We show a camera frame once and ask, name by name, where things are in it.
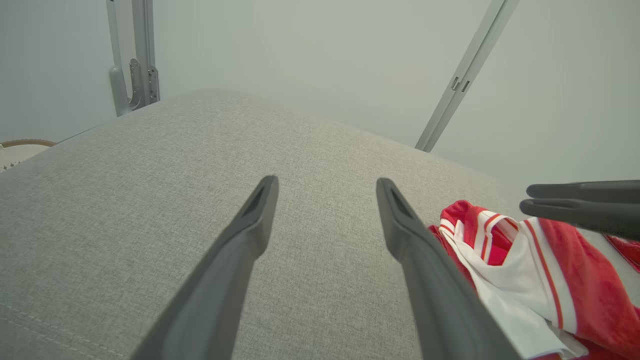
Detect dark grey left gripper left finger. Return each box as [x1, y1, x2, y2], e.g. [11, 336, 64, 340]
[131, 175, 280, 360]

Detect red Bulls shorts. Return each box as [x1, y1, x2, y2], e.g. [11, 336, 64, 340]
[604, 234, 640, 275]

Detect thin grey curved-foot post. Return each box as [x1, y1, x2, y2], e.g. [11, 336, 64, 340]
[106, 0, 144, 118]

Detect grey post with brackets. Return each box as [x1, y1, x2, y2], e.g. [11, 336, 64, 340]
[131, 0, 161, 109]

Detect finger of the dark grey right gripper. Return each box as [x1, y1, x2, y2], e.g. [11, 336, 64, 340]
[519, 198, 640, 240]
[526, 180, 640, 200]

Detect red white basketball jersey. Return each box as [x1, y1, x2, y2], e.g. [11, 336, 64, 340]
[427, 200, 640, 360]

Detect grey fabric sofa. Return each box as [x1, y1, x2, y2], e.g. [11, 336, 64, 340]
[0, 89, 640, 360]

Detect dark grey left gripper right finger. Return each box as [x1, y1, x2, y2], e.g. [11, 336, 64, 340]
[376, 178, 524, 360]

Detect cream laundry basket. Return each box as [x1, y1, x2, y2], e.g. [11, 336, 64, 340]
[0, 138, 57, 174]

